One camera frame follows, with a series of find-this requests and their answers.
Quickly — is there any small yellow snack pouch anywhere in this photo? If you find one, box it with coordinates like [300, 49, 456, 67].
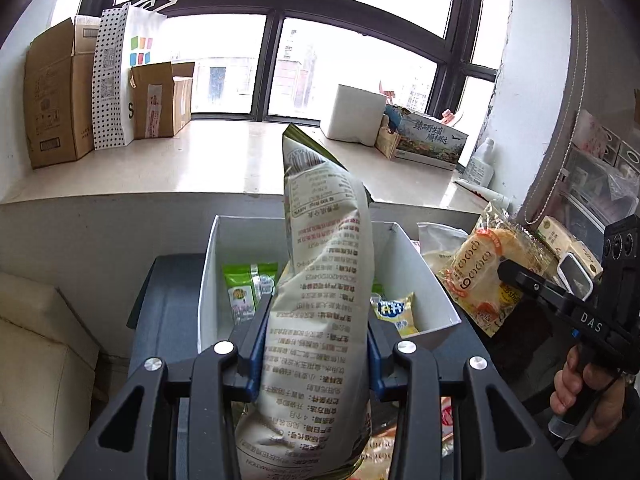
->
[370, 292, 419, 338]

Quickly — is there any tall grey chip bag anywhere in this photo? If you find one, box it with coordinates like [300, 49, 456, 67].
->
[235, 125, 374, 479]

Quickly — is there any round bread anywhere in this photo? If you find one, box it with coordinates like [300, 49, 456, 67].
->
[436, 204, 556, 337]

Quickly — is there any right hand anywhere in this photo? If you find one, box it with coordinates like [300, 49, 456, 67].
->
[550, 347, 626, 445]

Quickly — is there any white black handheld device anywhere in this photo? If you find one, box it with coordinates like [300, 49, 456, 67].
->
[558, 252, 594, 301]

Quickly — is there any orange biscuit pack clear wrap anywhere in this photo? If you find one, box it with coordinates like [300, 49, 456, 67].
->
[350, 396, 454, 479]

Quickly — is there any green white small box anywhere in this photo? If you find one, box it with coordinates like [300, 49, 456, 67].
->
[536, 216, 603, 278]

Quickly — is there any clear plastic drawer organizer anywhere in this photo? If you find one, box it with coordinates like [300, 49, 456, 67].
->
[547, 110, 639, 258]

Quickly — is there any green snack packet in box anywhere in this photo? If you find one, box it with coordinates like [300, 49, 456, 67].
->
[222, 262, 278, 324]

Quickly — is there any cream sofa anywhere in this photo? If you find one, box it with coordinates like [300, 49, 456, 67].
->
[1, 273, 99, 479]

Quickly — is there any white storage box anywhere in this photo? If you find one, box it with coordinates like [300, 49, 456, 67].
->
[196, 216, 461, 351]

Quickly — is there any white tube on sill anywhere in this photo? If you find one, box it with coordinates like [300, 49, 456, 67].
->
[454, 179, 511, 210]

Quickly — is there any white plastic bottle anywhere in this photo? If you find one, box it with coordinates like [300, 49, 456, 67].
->
[463, 138, 495, 188]

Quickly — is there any small woven basket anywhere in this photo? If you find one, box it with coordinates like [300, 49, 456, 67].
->
[374, 115, 400, 160]

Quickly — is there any landscape printed tissue box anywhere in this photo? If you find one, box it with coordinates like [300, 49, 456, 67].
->
[385, 104, 468, 170]

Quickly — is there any white square box on sill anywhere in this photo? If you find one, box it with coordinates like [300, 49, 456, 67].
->
[320, 84, 387, 148]

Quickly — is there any small open cardboard box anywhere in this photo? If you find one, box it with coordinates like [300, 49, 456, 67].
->
[131, 62, 195, 140]

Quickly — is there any large brown cardboard box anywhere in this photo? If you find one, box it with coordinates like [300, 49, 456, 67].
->
[23, 15, 100, 169]

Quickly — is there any white dotted paper bag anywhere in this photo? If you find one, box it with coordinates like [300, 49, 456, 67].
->
[91, 0, 178, 151]

